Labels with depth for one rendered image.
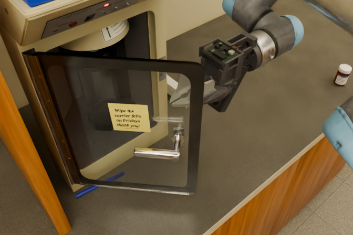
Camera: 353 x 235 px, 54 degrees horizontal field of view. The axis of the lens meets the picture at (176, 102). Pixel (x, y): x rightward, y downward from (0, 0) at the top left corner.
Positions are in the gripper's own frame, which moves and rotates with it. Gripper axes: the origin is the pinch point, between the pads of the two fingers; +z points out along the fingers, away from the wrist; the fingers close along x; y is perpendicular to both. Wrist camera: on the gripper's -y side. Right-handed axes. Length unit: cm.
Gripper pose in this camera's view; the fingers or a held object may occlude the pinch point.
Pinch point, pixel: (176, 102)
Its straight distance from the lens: 65.3
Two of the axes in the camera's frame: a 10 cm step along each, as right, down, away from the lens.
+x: 6.4, 5.3, -5.5
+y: 0.0, -7.2, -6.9
